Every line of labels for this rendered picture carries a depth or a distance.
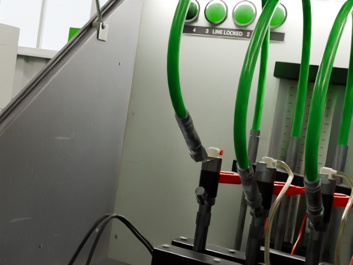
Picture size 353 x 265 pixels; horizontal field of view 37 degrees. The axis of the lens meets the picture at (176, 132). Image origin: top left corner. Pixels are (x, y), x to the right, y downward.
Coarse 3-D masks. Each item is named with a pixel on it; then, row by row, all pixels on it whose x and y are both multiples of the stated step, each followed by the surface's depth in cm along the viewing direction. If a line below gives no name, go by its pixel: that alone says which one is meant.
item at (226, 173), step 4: (220, 172) 76; (224, 172) 76; (228, 172) 76; (232, 172) 76; (220, 176) 75; (224, 176) 75; (228, 176) 76; (232, 176) 76; (236, 176) 76; (220, 180) 75; (224, 180) 76; (228, 180) 76; (232, 180) 76; (236, 180) 76; (240, 180) 77; (236, 184) 77; (240, 184) 77
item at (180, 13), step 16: (176, 16) 58; (176, 32) 58; (176, 48) 58; (176, 64) 59; (176, 80) 59; (176, 96) 60; (256, 96) 92; (176, 112) 62; (256, 112) 92; (256, 128) 92
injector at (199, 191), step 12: (204, 168) 74; (216, 168) 74; (204, 180) 74; (216, 180) 74; (204, 192) 72; (216, 192) 75; (204, 204) 74; (204, 216) 75; (204, 228) 75; (204, 240) 75
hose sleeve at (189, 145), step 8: (176, 120) 64; (184, 120) 63; (192, 120) 65; (184, 128) 64; (192, 128) 65; (184, 136) 66; (192, 136) 66; (192, 144) 67; (200, 144) 68; (192, 152) 69
